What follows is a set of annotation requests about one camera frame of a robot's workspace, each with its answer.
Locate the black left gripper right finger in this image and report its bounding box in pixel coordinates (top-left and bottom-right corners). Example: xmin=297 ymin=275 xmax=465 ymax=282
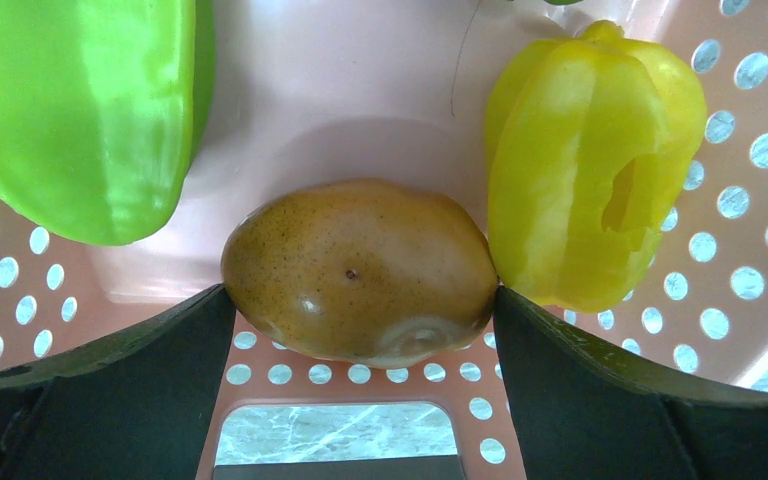
xmin=494 ymin=288 xmax=768 ymax=479

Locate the green bell pepper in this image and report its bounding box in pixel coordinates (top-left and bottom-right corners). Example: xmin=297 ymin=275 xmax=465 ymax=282
xmin=0 ymin=1 xmax=216 ymax=246

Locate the yellow bell pepper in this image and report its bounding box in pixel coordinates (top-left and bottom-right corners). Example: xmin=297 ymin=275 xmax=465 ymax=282
xmin=484 ymin=20 xmax=708 ymax=313

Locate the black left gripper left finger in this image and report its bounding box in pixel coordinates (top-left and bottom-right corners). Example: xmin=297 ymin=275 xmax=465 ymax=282
xmin=0 ymin=285 xmax=236 ymax=479

